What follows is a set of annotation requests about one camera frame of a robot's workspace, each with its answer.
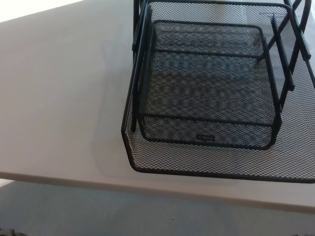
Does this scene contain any black metal rack frame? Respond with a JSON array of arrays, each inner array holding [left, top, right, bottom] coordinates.
[[131, 0, 315, 134]]

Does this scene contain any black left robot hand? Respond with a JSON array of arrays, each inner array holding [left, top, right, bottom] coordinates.
[[0, 228, 25, 236]]

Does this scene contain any large black mesh drawer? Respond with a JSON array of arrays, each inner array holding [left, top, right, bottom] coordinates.
[[120, 0, 315, 184]]

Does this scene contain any black mesh tray with label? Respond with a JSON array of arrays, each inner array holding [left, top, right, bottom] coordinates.
[[139, 20, 283, 151]]

